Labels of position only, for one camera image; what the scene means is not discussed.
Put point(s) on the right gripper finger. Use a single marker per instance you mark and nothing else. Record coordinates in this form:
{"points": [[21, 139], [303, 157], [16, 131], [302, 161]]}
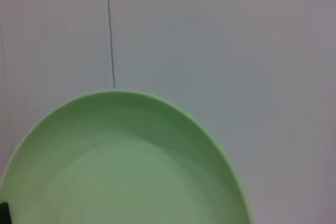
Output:
{"points": [[4, 213]]}

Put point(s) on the green plate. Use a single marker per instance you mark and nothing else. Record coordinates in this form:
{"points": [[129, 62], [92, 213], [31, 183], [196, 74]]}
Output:
{"points": [[126, 169]]}

